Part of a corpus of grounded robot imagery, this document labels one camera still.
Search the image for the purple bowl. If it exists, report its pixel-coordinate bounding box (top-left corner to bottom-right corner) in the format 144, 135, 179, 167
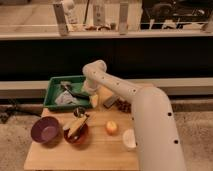
31, 116, 60, 144

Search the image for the grey metal post right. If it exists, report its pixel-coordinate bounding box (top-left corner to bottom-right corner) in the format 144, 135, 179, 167
118, 2, 128, 35

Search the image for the dark red grapes bunch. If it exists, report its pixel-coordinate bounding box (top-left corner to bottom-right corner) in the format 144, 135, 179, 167
116, 100, 131, 113

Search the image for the grey metal post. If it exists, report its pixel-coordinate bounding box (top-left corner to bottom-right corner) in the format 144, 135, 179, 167
53, 2, 69, 36
93, 4, 105, 26
118, 2, 128, 35

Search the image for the red bowl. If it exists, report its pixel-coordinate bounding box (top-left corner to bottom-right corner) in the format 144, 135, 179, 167
64, 124, 89, 145

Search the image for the small dark metal clip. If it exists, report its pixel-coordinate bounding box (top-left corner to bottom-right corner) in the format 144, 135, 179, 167
73, 107, 85, 118

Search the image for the black handled brush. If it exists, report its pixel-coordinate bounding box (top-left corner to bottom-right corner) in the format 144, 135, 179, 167
60, 81, 89, 99

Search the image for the white cup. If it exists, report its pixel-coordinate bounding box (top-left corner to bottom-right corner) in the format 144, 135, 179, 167
122, 129, 136, 150

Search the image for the grey metal post middle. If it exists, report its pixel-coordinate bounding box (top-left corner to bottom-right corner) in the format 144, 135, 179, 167
93, 4, 105, 26

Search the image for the orange fruit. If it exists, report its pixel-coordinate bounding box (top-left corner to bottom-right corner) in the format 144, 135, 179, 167
105, 121, 118, 135

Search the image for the wooden board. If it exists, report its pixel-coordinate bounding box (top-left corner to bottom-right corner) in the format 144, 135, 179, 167
24, 87, 139, 171

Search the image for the green plastic tray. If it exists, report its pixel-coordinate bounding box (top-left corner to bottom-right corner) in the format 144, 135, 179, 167
44, 75, 92, 111

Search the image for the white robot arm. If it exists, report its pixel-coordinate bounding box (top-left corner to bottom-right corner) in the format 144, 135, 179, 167
82, 60, 186, 171

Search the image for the grey rectangular block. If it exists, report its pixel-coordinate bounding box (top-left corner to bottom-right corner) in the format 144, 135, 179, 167
103, 95, 119, 108

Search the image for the yellow sponge in bowl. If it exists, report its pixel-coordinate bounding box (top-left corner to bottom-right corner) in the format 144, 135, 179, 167
63, 116, 87, 134

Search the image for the light blue cloth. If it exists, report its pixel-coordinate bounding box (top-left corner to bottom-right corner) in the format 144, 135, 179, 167
55, 91, 78, 105

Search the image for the grey metal post left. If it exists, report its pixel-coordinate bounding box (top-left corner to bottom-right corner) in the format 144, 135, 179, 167
53, 2, 69, 36

